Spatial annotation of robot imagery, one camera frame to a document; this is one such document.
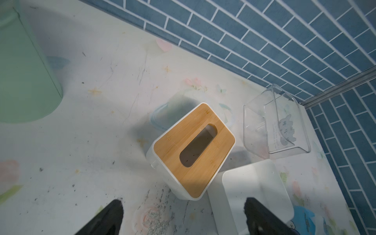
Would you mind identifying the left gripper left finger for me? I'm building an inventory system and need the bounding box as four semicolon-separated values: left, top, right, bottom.
76;199;124;235

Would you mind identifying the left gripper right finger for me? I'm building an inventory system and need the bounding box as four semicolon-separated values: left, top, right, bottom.
244;197;297;235

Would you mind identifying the white tissue box base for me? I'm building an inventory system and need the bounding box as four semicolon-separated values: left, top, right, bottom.
207;160;294;235

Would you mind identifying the bamboo tissue box lid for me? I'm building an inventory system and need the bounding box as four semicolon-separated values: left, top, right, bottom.
153;102;236;199

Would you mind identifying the blue tissue pack right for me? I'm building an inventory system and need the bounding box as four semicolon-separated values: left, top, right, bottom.
287;206;333;235

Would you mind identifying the clear plastic tissue box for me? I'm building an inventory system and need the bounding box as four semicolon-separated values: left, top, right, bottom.
243;84;311;160

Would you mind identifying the green pen cup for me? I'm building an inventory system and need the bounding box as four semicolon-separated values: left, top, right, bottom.
1;1;63;123

